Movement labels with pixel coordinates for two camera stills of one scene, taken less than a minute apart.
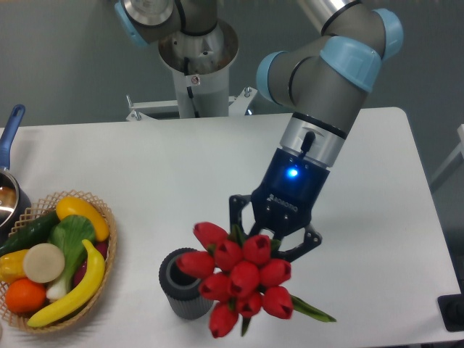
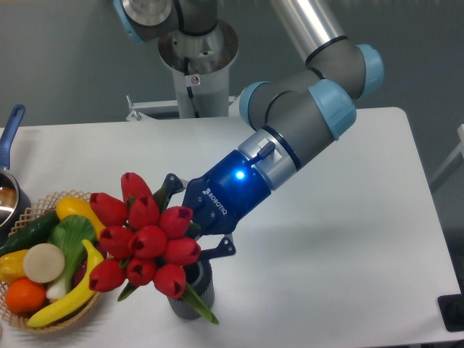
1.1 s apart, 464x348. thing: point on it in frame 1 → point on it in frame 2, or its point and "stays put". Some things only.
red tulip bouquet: x=240 y=278 → x=142 y=243
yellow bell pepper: x=11 y=266 stays put
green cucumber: x=35 y=231 stays put
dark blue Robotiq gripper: x=284 y=201 → x=217 y=198
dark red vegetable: x=80 y=268 stays put
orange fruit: x=25 y=295 stays put
